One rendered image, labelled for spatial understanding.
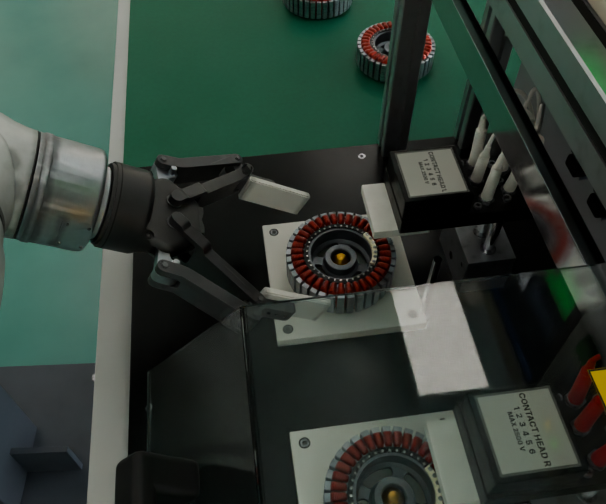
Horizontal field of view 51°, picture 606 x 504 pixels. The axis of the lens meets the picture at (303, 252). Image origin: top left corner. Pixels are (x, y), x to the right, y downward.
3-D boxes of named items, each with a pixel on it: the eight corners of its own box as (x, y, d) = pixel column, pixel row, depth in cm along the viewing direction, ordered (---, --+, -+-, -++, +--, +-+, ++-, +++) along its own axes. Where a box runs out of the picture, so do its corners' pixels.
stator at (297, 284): (293, 323, 64) (293, 303, 61) (280, 236, 70) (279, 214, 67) (403, 310, 64) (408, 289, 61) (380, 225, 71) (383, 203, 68)
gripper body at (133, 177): (88, 193, 59) (183, 217, 63) (82, 267, 54) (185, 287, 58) (113, 137, 54) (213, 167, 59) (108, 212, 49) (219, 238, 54)
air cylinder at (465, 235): (457, 294, 67) (467, 263, 63) (438, 238, 72) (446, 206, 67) (503, 288, 68) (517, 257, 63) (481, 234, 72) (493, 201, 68)
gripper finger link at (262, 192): (238, 199, 66) (237, 194, 66) (296, 215, 69) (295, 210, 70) (251, 180, 64) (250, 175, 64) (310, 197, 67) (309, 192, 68)
